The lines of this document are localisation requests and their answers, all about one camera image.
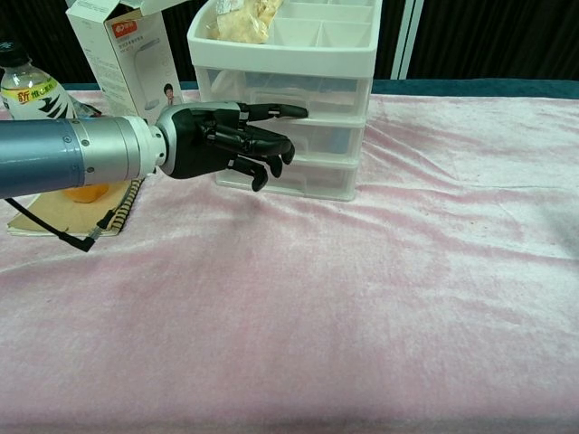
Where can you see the plastic bottle with orange drink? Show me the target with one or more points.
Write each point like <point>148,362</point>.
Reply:
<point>31,95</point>

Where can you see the brown spiral notebook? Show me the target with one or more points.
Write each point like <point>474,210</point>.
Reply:
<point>54,217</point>

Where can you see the crumpled green white snack packet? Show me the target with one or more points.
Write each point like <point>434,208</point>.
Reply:
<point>87,110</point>

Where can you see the clear plastic drawer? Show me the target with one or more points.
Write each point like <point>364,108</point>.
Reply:
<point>321,176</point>
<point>330,140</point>
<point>325,92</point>

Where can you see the clear bag of beige snacks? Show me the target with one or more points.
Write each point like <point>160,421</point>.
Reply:
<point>244,22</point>

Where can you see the blue grey left robot arm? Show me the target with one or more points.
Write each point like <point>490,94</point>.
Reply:
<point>68,153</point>

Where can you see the white aluminium frame post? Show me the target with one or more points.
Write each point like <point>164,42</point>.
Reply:
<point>409,36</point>

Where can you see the white clear plastic drawer organizer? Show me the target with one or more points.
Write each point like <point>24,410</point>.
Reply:
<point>280,56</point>

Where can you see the teal table cover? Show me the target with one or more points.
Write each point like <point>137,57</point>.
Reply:
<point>475,88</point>

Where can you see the black pleated curtain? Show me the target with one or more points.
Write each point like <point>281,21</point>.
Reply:
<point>497,36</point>

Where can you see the white cardboard lamp box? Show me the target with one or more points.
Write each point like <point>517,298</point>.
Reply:
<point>117,68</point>

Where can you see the pink velvet table cloth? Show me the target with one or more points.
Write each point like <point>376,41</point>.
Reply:
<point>316,294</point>

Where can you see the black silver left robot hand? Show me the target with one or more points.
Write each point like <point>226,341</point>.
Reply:
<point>190,140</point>

